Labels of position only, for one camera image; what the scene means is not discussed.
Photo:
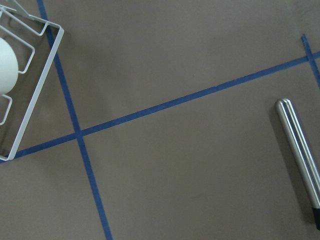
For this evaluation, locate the white cup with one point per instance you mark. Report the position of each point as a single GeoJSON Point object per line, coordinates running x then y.
{"type": "Point", "coordinates": [9, 69]}

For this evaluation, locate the short blue tape line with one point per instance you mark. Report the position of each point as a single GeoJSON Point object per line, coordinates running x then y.
{"type": "Point", "coordinates": [311, 59]}

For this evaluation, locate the white wire cup rack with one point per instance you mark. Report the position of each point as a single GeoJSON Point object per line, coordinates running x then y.
{"type": "Point", "coordinates": [35, 42]}

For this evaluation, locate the metal stirring stick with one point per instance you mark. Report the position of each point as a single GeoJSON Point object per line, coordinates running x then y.
{"type": "Point", "coordinates": [299, 146]}

